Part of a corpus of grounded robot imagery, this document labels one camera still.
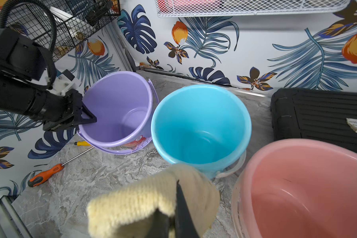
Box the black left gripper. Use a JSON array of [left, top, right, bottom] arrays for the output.
[[29, 89, 97, 131]]

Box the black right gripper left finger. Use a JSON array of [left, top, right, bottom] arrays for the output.
[[145, 209, 174, 238]]

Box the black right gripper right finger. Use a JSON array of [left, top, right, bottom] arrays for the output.
[[175, 181, 199, 238]]

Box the purple plastic bucket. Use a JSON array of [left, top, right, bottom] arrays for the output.
[[77, 71, 159, 155]]

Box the yellow cleaning cloth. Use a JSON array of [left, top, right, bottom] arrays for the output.
[[87, 164, 220, 238]]

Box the teal plastic bucket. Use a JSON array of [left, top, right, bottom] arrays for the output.
[[151, 84, 252, 179]]

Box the pink plastic bucket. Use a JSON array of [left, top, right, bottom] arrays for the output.
[[232, 139, 357, 238]]

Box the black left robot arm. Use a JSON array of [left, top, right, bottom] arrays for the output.
[[0, 1, 97, 131]]

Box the black plastic tool case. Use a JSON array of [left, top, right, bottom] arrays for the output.
[[270, 88, 357, 153]]

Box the yellow handled tool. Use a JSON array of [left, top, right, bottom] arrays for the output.
[[73, 141, 91, 146]]

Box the orange handled screwdriver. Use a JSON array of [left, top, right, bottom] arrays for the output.
[[28, 147, 94, 187]]

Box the black wire basket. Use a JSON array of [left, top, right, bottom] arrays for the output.
[[6, 0, 121, 61]]

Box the clear wall shelf basket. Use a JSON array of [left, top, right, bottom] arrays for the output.
[[155, 0, 350, 17]]

